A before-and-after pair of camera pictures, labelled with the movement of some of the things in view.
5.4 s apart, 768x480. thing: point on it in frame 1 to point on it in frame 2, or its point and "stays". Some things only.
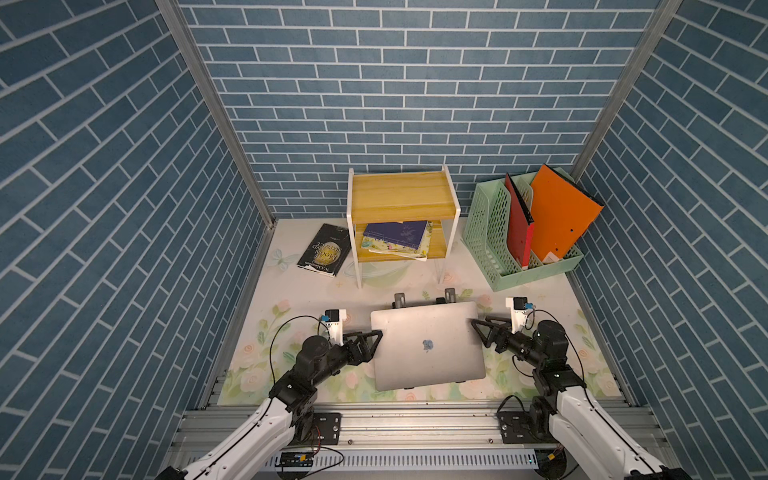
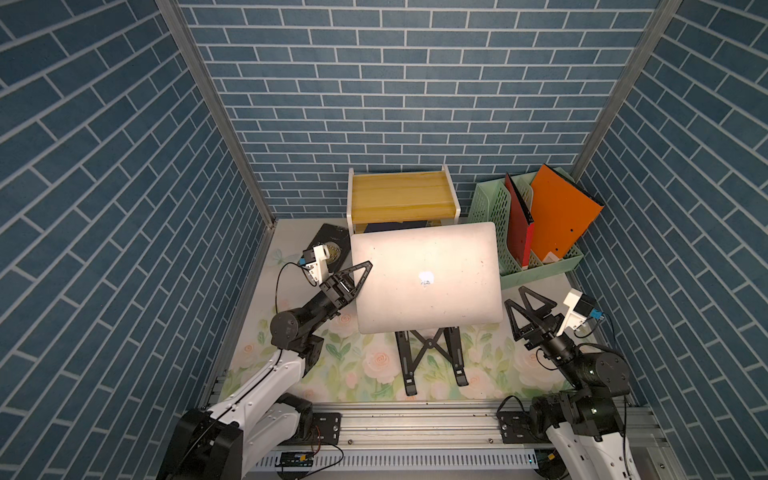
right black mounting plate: (515, 428) stays
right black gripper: (504, 332) to (535, 336)
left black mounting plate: (320, 429) stays
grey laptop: (427, 346) to (430, 277)
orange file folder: (562, 211) stays
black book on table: (327, 251) stays
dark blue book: (408, 233) stays
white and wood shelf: (402, 196) stays
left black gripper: (362, 355) to (338, 292)
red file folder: (520, 226) stays
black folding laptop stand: (449, 297) to (456, 355)
